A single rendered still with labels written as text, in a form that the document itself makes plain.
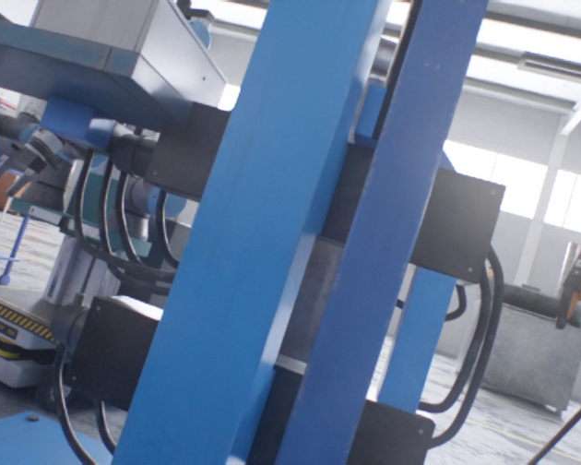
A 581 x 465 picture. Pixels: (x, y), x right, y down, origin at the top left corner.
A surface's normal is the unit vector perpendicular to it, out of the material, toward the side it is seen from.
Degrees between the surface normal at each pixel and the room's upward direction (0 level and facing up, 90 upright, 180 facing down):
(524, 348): 90
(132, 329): 90
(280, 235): 90
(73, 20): 90
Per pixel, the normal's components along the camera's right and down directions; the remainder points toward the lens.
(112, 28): -0.19, -0.15
